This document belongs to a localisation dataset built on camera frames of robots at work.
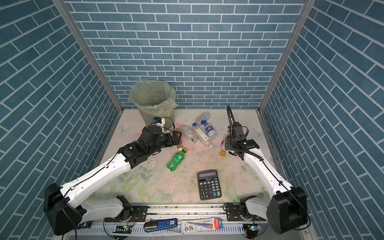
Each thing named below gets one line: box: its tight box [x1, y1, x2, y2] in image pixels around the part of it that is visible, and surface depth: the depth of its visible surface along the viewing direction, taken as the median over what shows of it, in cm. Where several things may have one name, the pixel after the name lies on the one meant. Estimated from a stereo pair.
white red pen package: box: [181, 217, 224, 233], surface depth 71 cm
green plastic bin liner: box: [129, 79, 178, 117], surface depth 98 cm
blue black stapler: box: [143, 218, 178, 233], surface depth 69 cm
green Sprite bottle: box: [166, 148, 188, 172], surface depth 91 cm
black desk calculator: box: [197, 169, 222, 201], surface depth 83 cm
